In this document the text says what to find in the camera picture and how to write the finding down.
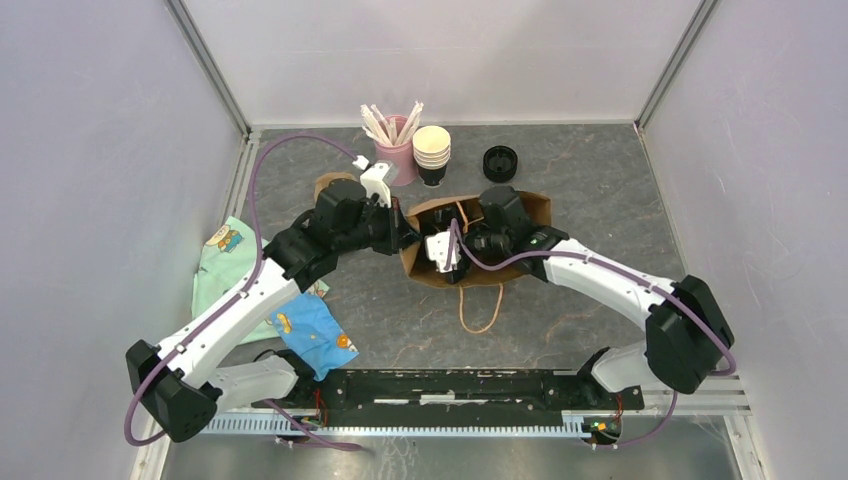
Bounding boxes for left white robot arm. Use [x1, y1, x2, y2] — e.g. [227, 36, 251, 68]
[124, 178, 414, 447]

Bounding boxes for green patterned cloth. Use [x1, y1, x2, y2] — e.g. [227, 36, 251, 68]
[192, 216, 330, 344]

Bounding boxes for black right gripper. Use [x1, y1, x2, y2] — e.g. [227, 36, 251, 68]
[431, 203, 510, 283]

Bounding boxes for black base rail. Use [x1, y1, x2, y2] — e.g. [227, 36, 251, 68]
[275, 369, 645, 427]

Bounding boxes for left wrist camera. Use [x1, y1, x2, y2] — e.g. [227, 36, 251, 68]
[352, 155, 399, 207]

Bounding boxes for stack of paper cups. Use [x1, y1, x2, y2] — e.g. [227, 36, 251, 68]
[412, 125, 451, 188]

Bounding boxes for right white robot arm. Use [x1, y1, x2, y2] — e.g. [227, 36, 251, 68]
[443, 186, 737, 408]

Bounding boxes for brown paper takeout bag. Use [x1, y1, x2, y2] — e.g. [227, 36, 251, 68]
[399, 190, 553, 336]

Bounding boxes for pink metal utensil cup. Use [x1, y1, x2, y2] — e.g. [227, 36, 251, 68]
[374, 136, 418, 186]

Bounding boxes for brown cardboard cup carriers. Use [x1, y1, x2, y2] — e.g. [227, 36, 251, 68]
[313, 172, 359, 200]

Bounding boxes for stack of black lids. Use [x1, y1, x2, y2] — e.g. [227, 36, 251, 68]
[482, 145, 518, 183]

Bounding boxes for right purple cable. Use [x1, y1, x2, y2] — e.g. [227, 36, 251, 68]
[445, 217, 739, 452]

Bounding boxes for wooden stirrers in wrappers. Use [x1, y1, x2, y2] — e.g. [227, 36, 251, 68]
[360, 101, 424, 147]

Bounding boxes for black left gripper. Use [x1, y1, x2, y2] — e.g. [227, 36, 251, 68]
[335, 194, 423, 257]

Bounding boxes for blue patterned cloth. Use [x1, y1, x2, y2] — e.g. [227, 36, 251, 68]
[270, 293, 358, 381]

